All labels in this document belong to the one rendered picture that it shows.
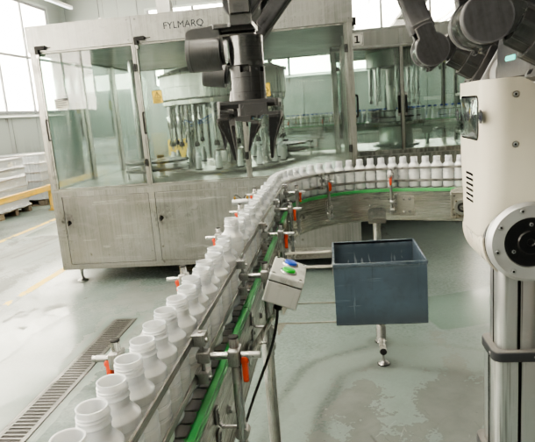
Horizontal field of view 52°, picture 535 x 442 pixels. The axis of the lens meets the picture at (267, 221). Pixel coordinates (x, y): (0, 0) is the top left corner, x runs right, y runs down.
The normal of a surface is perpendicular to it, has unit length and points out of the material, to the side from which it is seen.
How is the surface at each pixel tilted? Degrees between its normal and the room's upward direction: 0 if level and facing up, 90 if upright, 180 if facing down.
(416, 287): 90
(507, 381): 90
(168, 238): 90
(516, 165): 101
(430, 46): 92
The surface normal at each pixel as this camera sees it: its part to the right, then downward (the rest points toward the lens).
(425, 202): -0.41, 0.21
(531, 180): -0.09, 0.38
